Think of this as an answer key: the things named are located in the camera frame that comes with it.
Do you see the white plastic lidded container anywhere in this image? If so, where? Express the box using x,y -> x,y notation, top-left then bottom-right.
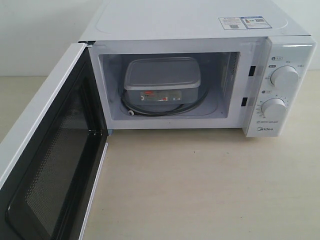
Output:
124,57 -> 201,105

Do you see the white microwave door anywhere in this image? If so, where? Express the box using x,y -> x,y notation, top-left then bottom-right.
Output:
0,42 -> 108,240

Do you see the white microwave oven body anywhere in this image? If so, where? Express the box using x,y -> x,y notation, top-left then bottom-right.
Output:
80,0 -> 316,137

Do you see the glass turntable plate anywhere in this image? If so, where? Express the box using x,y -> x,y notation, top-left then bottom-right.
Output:
120,87 -> 209,117

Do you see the lower white control knob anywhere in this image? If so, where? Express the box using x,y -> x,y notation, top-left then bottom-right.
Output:
261,98 -> 287,119

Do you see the white control knob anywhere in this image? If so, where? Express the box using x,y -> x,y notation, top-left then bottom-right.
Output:
261,98 -> 287,119
270,65 -> 299,89

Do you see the blue white warning sticker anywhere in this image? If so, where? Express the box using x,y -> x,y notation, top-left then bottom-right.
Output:
218,16 -> 272,30

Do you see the upper white control knob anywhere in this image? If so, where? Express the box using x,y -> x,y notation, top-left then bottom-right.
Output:
270,65 -> 299,89

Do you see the black turntable roller ring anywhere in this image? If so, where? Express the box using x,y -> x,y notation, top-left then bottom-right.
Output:
121,87 -> 210,117

